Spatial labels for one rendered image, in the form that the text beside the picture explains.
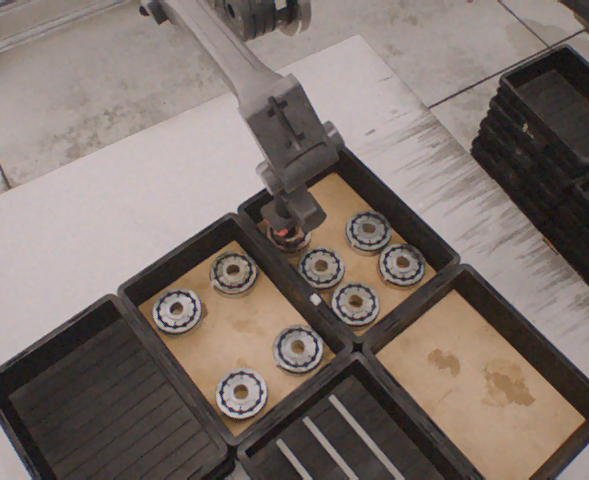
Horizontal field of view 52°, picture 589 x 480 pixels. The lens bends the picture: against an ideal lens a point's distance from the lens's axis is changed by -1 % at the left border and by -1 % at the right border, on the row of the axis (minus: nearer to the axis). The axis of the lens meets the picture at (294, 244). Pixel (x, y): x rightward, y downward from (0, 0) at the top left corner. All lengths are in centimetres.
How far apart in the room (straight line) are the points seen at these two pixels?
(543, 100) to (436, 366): 120
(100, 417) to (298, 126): 79
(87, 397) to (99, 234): 47
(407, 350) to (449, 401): 13
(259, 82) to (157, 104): 205
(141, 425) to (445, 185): 97
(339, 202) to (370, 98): 47
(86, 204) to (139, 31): 155
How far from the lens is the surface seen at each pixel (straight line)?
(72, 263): 159
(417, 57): 296
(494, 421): 131
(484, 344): 135
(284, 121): 71
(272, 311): 131
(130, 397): 130
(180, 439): 126
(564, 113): 224
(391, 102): 181
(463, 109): 280
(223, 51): 79
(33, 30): 302
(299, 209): 113
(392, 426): 126
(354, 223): 138
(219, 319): 131
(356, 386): 127
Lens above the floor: 205
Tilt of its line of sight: 62 degrees down
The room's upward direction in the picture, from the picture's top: 2 degrees clockwise
